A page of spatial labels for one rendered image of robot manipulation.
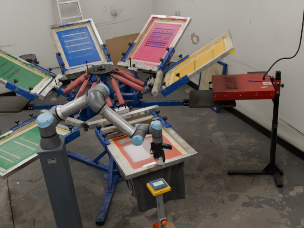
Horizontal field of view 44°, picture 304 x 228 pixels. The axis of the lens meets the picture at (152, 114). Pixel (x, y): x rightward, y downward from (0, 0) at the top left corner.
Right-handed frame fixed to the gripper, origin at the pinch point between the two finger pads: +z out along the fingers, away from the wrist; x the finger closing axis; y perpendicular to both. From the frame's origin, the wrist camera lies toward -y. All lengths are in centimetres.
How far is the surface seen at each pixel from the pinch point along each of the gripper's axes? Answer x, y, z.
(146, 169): 1.8, 13.6, -0.8
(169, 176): -8.3, -8.5, 19.5
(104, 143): -47, 30, -3
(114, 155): -27.6, 28.1, -0.9
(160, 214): 21.0, 13.0, 26.5
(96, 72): -136, 7, -33
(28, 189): -166, 99, 98
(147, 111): -80, -22, -5
